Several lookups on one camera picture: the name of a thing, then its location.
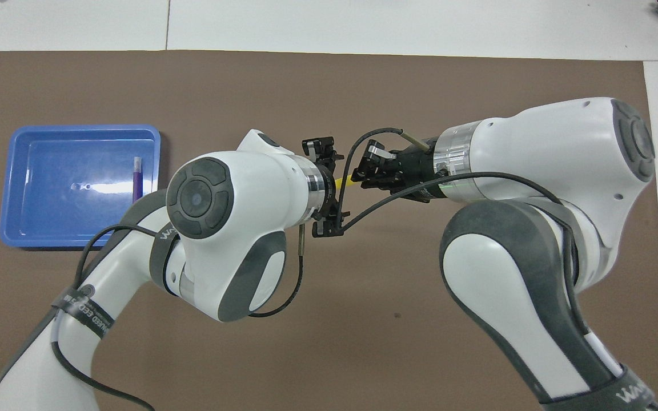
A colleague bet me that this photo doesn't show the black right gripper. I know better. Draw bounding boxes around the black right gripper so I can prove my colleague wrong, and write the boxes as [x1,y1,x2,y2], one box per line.
[352,137,441,203]

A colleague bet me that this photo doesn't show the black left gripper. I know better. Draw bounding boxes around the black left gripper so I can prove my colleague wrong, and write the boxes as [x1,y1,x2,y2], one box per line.
[303,137,350,237]

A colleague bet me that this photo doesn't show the purple pen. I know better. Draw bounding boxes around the purple pen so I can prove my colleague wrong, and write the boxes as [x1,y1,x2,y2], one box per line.
[132,156,144,204]

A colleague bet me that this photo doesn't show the blue plastic tray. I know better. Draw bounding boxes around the blue plastic tray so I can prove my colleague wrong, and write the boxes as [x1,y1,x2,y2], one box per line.
[0,124,162,249]

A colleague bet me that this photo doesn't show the brown table mat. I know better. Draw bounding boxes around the brown table mat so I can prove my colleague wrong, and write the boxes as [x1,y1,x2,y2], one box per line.
[0,50,658,411]

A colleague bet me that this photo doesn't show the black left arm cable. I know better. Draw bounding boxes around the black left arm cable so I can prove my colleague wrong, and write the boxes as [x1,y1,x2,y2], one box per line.
[50,223,306,411]

